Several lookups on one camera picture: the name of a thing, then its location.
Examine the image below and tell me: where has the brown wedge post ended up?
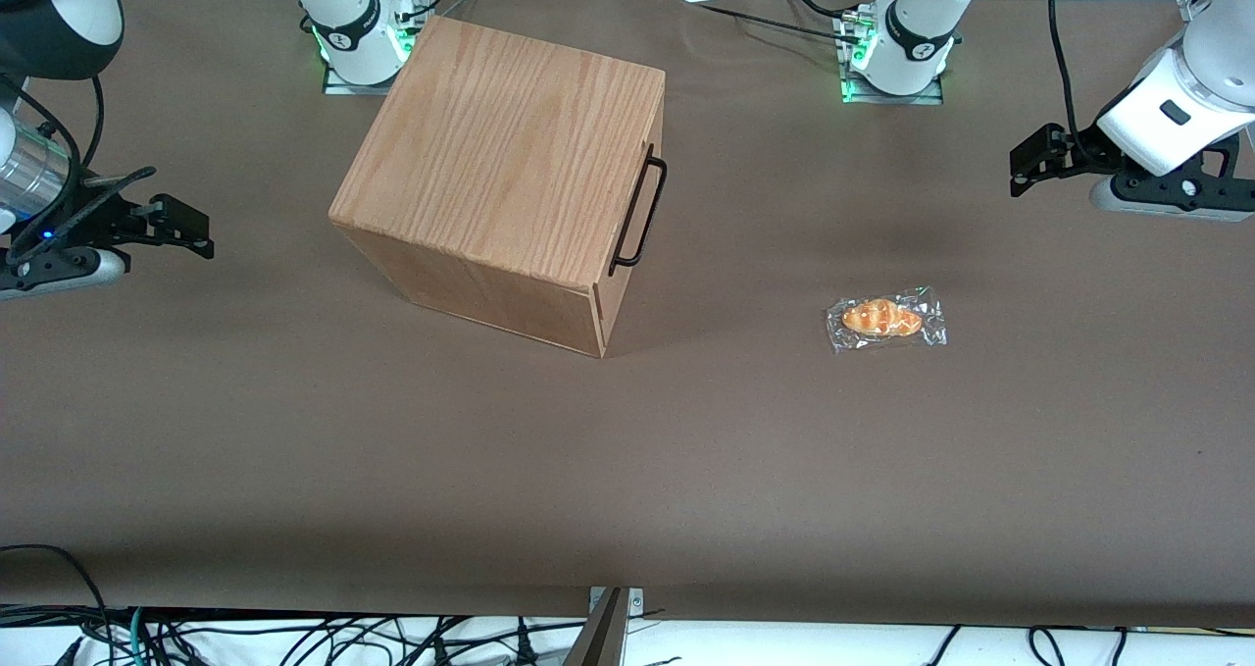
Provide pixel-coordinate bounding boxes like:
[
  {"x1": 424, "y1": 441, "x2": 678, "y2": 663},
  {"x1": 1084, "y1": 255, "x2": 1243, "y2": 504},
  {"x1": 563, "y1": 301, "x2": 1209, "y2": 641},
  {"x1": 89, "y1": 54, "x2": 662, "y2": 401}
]
[{"x1": 563, "y1": 588, "x2": 630, "y2": 666}]

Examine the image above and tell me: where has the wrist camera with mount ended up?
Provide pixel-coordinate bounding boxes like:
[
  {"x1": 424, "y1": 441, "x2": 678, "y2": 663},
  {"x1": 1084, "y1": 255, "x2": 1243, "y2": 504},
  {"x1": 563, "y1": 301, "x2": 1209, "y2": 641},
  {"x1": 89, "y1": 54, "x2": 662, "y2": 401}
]
[
  {"x1": 1088, "y1": 134, "x2": 1255, "y2": 224},
  {"x1": 0, "y1": 244, "x2": 129, "y2": 302}
]

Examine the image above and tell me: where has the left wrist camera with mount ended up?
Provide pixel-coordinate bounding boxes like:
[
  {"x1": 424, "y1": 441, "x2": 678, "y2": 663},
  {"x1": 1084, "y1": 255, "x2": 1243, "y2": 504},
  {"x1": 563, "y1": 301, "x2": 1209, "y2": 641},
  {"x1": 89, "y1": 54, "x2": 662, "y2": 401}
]
[{"x1": 1088, "y1": 134, "x2": 1255, "y2": 224}]

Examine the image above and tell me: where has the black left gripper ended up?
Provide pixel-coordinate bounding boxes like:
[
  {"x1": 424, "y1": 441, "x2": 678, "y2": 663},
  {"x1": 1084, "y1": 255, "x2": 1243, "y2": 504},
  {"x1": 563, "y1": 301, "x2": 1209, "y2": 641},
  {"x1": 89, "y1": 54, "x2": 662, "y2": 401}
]
[{"x1": 1009, "y1": 123, "x2": 1126, "y2": 199}]

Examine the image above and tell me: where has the long black table cable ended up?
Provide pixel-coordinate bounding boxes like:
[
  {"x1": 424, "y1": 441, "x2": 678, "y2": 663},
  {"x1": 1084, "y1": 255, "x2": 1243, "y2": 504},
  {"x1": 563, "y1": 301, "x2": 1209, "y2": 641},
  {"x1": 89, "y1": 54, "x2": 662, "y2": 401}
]
[{"x1": 677, "y1": 0, "x2": 866, "y2": 45}]

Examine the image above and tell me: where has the black looped cable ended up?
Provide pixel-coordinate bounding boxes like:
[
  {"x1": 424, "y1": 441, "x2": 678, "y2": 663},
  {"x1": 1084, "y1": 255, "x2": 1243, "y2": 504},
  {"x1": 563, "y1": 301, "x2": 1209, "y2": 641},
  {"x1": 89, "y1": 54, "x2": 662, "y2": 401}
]
[{"x1": 0, "y1": 544, "x2": 112, "y2": 649}]

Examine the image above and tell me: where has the silver metal bracket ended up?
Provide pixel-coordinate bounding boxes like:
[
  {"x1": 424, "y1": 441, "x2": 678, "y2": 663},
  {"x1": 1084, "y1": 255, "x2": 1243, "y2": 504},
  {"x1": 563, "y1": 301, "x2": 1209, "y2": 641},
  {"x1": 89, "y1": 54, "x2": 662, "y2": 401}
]
[{"x1": 587, "y1": 587, "x2": 645, "y2": 620}]

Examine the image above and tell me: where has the oak wooden cabinet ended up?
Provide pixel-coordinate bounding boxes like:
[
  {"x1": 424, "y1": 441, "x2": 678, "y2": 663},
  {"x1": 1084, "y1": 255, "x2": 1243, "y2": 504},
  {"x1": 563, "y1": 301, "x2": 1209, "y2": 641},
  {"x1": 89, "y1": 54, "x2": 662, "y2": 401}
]
[{"x1": 327, "y1": 15, "x2": 670, "y2": 359}]

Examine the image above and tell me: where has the brown table cover sheet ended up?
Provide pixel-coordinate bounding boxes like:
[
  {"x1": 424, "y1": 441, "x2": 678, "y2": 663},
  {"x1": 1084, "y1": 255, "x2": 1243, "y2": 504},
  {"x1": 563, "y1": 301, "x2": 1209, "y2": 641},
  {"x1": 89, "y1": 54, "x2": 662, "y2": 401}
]
[{"x1": 0, "y1": 0, "x2": 1255, "y2": 630}]

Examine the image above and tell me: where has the wooden drawer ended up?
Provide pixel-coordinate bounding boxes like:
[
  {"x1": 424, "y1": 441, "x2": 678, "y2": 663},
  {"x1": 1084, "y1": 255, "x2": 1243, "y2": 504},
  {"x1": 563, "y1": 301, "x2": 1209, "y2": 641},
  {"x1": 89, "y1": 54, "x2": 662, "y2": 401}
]
[{"x1": 595, "y1": 74, "x2": 670, "y2": 329}]

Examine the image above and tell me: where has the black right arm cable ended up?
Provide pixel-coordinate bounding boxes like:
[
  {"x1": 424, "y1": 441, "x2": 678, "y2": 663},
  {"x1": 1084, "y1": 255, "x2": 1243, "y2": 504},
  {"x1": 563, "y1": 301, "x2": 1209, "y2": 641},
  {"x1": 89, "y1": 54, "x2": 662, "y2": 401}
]
[{"x1": 0, "y1": 74, "x2": 160, "y2": 257}]

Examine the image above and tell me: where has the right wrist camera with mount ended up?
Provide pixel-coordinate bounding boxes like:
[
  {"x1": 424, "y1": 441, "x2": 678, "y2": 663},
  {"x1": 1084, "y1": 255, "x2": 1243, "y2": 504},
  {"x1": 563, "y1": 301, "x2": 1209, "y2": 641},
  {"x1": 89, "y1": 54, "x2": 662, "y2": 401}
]
[{"x1": 0, "y1": 244, "x2": 129, "y2": 302}]

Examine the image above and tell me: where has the black metal drawer handle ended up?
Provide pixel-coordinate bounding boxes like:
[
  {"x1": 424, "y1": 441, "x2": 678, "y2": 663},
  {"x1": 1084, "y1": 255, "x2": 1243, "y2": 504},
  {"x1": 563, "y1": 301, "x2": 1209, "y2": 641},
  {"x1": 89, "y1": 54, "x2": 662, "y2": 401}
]
[{"x1": 607, "y1": 143, "x2": 670, "y2": 278}]

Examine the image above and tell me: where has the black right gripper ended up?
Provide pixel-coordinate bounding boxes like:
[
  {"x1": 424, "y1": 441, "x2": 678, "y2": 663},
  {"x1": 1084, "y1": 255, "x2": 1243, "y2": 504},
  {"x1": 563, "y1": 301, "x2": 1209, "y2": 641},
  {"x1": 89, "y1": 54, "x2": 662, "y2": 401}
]
[{"x1": 54, "y1": 181, "x2": 216, "y2": 261}]

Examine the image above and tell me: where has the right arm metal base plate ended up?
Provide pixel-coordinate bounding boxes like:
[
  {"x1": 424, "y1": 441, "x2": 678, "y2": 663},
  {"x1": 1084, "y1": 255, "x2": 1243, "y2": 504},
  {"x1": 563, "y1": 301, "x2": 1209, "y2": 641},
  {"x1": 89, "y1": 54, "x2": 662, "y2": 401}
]
[{"x1": 321, "y1": 7, "x2": 432, "y2": 97}]

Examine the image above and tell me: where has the plastic-wrapped bread roll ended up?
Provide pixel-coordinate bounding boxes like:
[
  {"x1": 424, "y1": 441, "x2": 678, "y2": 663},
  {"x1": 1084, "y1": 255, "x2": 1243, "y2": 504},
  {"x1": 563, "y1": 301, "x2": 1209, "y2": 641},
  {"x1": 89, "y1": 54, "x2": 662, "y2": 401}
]
[{"x1": 825, "y1": 285, "x2": 950, "y2": 356}]

